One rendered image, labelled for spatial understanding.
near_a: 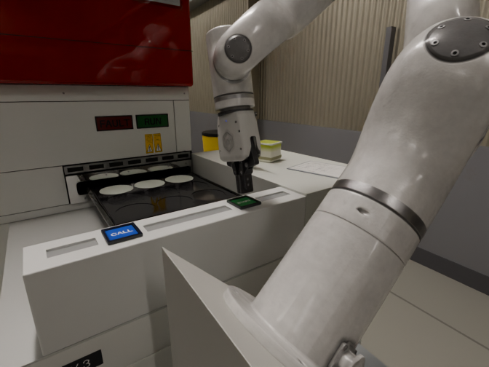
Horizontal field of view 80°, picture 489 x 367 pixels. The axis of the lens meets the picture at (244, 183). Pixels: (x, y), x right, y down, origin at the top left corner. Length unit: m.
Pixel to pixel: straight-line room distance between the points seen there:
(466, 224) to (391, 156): 1.99
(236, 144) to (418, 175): 0.35
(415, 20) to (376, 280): 0.40
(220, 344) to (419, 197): 0.25
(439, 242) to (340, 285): 2.14
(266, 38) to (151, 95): 0.65
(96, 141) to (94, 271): 0.65
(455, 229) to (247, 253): 1.89
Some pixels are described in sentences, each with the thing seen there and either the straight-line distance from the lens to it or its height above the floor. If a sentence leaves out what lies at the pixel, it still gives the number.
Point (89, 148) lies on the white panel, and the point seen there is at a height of 1.02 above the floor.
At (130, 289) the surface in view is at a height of 0.88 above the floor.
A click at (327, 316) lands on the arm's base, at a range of 0.33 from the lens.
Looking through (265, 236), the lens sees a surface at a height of 0.89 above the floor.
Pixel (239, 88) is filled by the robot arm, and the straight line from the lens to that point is 0.60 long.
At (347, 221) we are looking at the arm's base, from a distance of 0.34.
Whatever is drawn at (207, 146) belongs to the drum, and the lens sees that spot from 3.59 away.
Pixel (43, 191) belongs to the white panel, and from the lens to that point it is 1.11.
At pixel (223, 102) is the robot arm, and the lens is 0.60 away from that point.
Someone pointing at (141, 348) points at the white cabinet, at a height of 0.75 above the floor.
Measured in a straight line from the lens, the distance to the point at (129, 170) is 1.12.
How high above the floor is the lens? 1.19
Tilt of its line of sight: 17 degrees down
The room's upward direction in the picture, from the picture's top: straight up
